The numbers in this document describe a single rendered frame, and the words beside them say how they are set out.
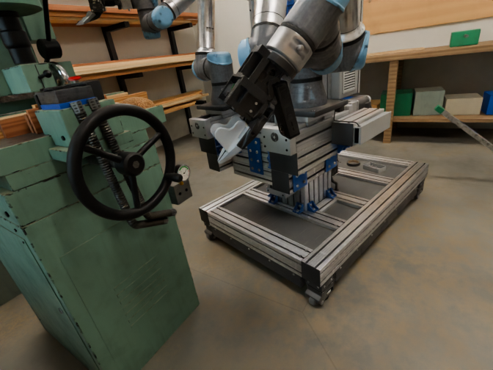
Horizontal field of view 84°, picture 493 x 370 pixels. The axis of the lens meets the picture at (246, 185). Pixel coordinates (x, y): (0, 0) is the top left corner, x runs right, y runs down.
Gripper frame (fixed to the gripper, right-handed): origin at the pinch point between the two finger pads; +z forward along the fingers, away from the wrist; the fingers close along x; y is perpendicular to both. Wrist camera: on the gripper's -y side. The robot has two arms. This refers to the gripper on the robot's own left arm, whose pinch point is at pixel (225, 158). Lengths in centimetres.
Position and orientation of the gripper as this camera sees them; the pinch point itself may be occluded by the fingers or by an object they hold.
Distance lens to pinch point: 53.9
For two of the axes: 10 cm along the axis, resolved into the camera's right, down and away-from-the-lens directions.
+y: -7.5, -4.6, -4.7
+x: 3.0, 4.0, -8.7
